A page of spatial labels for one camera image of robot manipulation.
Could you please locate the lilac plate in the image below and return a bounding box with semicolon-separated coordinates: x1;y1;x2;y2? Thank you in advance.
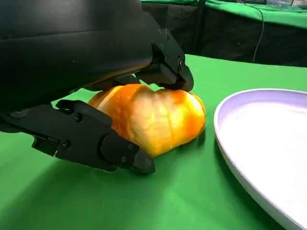
213;88;307;230

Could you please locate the orange and white bread roll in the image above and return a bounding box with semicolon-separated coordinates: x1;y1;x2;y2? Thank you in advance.
87;83;206;158

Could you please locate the black backdrop cloth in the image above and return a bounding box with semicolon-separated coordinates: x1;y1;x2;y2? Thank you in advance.
141;1;307;68

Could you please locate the thin black hanging cable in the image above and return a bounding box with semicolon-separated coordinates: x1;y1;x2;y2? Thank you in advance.
249;3;265;62

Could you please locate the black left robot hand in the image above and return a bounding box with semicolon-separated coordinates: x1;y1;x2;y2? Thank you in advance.
0;0;194;175

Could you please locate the green cloth on background table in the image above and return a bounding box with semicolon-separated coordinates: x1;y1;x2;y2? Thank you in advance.
140;0;307;30

